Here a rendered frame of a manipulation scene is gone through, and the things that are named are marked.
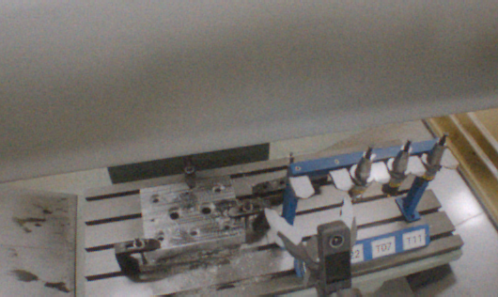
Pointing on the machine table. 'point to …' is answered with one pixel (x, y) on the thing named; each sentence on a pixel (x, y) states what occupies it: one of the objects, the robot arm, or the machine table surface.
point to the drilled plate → (211, 232)
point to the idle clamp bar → (281, 187)
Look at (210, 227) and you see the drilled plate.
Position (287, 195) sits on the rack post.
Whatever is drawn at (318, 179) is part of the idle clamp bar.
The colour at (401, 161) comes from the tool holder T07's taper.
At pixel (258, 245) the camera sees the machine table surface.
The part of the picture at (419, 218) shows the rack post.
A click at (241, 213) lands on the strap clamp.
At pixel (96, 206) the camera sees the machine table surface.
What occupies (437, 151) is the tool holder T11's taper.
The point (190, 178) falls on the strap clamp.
